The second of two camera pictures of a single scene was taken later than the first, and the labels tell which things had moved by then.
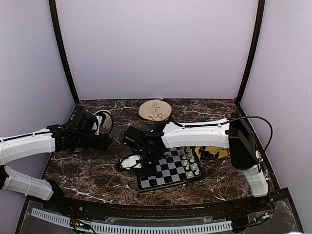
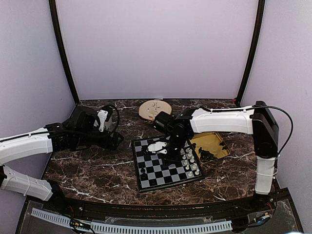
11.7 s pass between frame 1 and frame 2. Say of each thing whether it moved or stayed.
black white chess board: stayed
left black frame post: stayed
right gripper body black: moved
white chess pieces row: stayed
